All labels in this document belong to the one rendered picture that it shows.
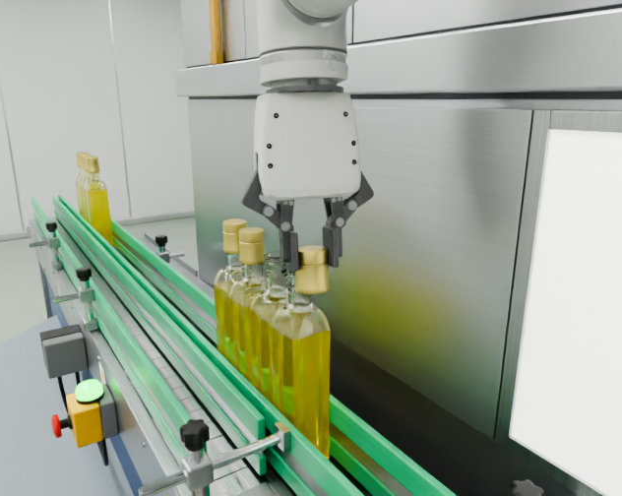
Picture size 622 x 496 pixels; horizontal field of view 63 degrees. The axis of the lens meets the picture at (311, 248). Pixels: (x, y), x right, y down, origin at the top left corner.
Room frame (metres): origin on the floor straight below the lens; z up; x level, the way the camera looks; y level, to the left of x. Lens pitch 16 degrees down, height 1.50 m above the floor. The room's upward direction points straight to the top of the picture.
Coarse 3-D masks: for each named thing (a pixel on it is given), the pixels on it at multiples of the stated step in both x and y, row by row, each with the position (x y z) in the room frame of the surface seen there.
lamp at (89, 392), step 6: (84, 384) 0.78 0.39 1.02; (90, 384) 0.78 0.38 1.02; (96, 384) 0.78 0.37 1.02; (78, 390) 0.77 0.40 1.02; (84, 390) 0.76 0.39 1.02; (90, 390) 0.77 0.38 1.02; (96, 390) 0.77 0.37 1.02; (102, 390) 0.79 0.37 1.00; (78, 396) 0.76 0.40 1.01; (84, 396) 0.76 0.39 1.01; (90, 396) 0.76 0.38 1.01; (96, 396) 0.77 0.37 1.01; (102, 396) 0.78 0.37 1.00; (78, 402) 0.76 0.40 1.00; (84, 402) 0.76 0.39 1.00; (90, 402) 0.76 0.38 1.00; (96, 402) 0.77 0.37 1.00
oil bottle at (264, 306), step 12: (252, 300) 0.61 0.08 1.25; (264, 300) 0.59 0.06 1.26; (276, 300) 0.59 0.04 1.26; (252, 312) 0.60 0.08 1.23; (264, 312) 0.58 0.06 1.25; (252, 324) 0.61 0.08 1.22; (264, 324) 0.58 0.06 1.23; (252, 336) 0.61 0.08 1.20; (264, 336) 0.58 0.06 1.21; (252, 348) 0.61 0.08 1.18; (264, 348) 0.58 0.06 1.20; (252, 360) 0.61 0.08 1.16; (264, 360) 0.58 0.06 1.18; (252, 372) 0.61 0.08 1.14; (264, 372) 0.58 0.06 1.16; (252, 384) 0.61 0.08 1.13; (264, 384) 0.58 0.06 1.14; (264, 396) 0.58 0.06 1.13
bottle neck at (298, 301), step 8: (288, 272) 0.55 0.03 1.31; (288, 280) 0.55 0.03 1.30; (288, 288) 0.55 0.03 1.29; (288, 296) 0.55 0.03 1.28; (296, 296) 0.55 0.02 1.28; (304, 296) 0.55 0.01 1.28; (288, 304) 0.55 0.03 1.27; (296, 304) 0.55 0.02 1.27; (304, 304) 0.55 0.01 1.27; (312, 304) 0.56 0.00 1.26
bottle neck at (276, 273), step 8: (264, 256) 0.60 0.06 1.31; (272, 256) 0.62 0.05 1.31; (272, 264) 0.59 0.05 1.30; (280, 264) 0.60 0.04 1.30; (272, 272) 0.59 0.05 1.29; (280, 272) 0.60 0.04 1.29; (272, 280) 0.59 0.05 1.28; (280, 280) 0.60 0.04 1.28; (272, 288) 0.59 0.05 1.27; (280, 288) 0.60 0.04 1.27
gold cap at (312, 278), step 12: (300, 252) 0.48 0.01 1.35; (312, 252) 0.48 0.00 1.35; (324, 252) 0.48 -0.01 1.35; (300, 264) 0.48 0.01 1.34; (312, 264) 0.48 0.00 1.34; (324, 264) 0.48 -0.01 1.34; (300, 276) 0.48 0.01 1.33; (312, 276) 0.47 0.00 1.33; (324, 276) 0.48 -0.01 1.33; (300, 288) 0.48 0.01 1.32; (312, 288) 0.47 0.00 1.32; (324, 288) 0.48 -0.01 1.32
